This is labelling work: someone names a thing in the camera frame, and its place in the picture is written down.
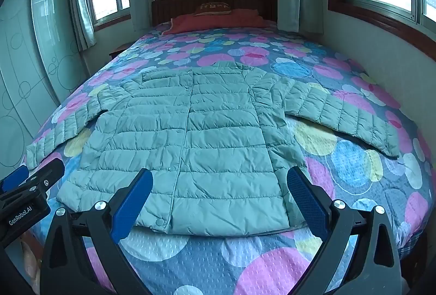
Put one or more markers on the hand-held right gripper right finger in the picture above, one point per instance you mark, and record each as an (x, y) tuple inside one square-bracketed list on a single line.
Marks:
[(306, 203)]

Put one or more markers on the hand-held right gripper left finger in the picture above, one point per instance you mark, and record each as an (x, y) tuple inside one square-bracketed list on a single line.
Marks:
[(131, 206)]

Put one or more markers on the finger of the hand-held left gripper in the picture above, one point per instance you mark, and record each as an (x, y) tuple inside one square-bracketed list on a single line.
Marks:
[(13, 176), (49, 172)]

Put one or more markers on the green quilted puffer jacket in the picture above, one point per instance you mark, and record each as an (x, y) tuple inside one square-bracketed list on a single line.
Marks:
[(204, 131)]

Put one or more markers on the circle-patterned bedspread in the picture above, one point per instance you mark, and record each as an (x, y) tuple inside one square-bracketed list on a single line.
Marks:
[(272, 264)]

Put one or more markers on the glass-door wardrobe with circles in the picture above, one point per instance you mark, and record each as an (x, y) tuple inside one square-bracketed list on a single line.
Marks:
[(34, 43)]

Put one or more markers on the dark wooden nightstand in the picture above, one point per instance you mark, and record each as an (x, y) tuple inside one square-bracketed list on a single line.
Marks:
[(117, 50)]

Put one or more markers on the red pillow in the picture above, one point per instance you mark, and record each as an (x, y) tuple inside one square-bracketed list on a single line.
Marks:
[(242, 22)]

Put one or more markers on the dark wooden headboard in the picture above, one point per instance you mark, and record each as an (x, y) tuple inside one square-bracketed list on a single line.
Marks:
[(177, 5)]

